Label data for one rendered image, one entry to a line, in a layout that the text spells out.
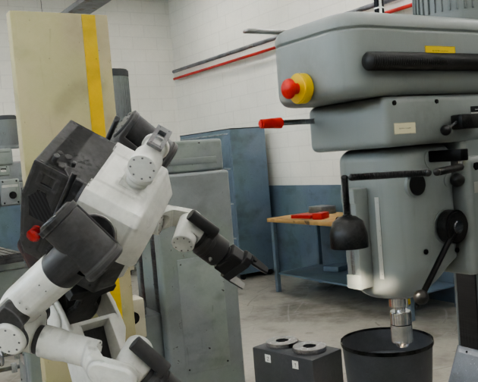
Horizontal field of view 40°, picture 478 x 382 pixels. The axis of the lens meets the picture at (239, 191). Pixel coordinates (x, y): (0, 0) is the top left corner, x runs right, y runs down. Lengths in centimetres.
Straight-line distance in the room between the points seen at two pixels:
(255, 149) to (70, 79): 609
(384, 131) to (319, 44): 21
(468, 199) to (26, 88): 194
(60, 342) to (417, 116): 89
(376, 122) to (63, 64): 186
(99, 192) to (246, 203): 735
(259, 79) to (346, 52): 800
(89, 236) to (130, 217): 13
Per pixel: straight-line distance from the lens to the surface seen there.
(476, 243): 151
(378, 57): 125
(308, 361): 176
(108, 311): 181
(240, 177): 871
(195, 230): 187
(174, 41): 1143
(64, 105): 292
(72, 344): 153
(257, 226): 887
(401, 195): 138
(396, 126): 133
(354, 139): 137
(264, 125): 138
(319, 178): 831
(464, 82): 147
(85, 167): 151
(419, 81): 137
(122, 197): 148
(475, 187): 150
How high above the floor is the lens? 164
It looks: 3 degrees down
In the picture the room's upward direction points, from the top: 5 degrees counter-clockwise
